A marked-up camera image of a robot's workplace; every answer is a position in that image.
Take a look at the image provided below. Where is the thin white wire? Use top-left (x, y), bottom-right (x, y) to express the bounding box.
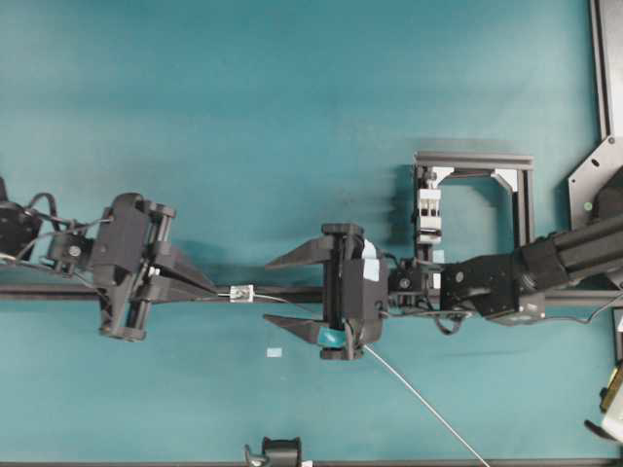
top-left (217, 291), bottom-right (488, 467)

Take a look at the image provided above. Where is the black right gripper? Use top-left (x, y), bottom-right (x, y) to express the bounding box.
top-left (263, 223), bottom-right (388, 361)

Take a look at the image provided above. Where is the black clip at bottom edge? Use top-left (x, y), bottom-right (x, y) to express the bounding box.
top-left (243, 437), bottom-right (303, 467)

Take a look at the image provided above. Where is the black square aluminium frame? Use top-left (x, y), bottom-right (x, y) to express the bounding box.
top-left (412, 150), bottom-right (534, 262)

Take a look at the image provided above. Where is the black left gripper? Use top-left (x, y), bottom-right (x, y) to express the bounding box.
top-left (90, 193), bottom-right (218, 341)

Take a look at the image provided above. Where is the long black aluminium rail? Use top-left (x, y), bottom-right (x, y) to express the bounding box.
top-left (1, 283), bottom-right (622, 307)

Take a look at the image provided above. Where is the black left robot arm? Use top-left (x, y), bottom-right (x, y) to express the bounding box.
top-left (1, 193), bottom-right (218, 341)

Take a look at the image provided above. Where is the yellow black device right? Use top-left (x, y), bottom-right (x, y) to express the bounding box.
top-left (584, 361), bottom-right (622, 445)

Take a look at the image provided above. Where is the white clamp block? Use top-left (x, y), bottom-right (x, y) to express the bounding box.
top-left (416, 189), bottom-right (442, 245)

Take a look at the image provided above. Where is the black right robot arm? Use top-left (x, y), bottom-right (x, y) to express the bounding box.
top-left (264, 216), bottom-right (622, 361)

